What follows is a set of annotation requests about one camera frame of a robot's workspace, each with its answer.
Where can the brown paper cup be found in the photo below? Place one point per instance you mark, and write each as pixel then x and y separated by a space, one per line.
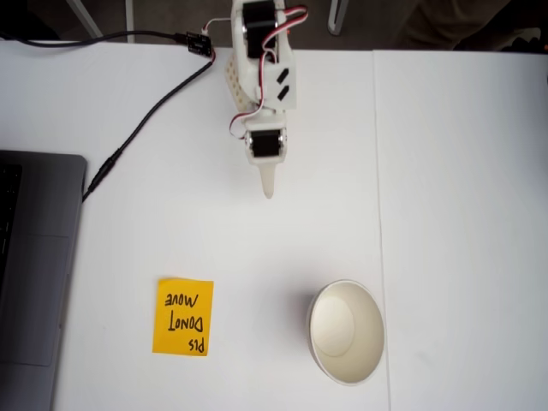
pixel 342 329

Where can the black controller board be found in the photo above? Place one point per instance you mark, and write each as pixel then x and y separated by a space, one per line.
pixel 199 43

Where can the grey chair leg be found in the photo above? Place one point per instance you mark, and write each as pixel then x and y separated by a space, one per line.
pixel 336 23

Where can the yellow handwritten sticky note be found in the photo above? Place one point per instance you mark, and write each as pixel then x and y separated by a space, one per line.
pixel 184 317

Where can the grey metal table leg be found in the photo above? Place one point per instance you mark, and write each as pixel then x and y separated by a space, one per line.
pixel 130 21
pixel 83 17

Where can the person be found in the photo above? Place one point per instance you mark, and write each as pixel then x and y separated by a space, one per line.
pixel 449 21

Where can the dark grey laptop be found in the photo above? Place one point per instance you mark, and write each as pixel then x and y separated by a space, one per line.
pixel 38 257

